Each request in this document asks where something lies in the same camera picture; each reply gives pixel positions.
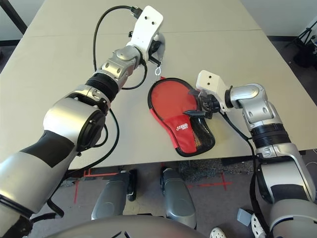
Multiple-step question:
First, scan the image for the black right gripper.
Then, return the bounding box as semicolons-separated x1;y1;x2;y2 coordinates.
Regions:
182;89;221;120

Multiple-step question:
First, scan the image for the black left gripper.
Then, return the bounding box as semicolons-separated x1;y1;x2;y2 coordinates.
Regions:
148;37;162;66

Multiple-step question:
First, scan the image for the red and black paddle case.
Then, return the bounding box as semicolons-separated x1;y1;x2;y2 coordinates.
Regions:
148;76;215;157

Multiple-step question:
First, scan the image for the grey robot right leg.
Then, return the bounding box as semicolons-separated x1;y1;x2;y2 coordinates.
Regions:
159;167;198;229

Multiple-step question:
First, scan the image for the grey robot leg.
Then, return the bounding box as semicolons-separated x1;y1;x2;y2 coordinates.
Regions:
159;167;198;229
91;170;137;221

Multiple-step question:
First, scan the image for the black bag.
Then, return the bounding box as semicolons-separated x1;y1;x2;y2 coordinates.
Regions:
293;42;317;67

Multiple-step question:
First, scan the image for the small grey box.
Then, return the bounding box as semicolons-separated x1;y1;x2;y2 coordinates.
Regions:
237;208;253;226

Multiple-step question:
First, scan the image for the grey robot left leg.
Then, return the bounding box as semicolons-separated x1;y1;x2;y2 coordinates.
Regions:
91;170;137;221

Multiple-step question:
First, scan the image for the white perforated shoe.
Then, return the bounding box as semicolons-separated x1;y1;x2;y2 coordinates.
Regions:
210;227;227;238
250;213;267;238

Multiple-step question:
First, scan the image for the grey robot torso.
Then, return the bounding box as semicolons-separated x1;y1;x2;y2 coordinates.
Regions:
47;214;206;238

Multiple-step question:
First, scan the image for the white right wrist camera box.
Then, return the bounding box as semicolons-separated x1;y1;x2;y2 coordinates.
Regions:
195;70;232;111

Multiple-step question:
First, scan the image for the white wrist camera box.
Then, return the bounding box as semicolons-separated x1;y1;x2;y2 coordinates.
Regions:
195;70;232;111
125;5;164;61

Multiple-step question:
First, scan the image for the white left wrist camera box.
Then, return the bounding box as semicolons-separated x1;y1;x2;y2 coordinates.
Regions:
125;5;164;61

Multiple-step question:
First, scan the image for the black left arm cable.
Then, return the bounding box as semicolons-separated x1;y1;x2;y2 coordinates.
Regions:
29;5;149;221

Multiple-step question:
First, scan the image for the thin white floor cable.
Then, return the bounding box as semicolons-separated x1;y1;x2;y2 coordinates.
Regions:
303;148;317;171

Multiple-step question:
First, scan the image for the black camera tripod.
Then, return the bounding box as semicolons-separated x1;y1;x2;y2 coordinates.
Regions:
284;21;317;50

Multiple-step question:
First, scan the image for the black metal table frame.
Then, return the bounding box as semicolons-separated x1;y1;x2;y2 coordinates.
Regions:
0;0;28;35

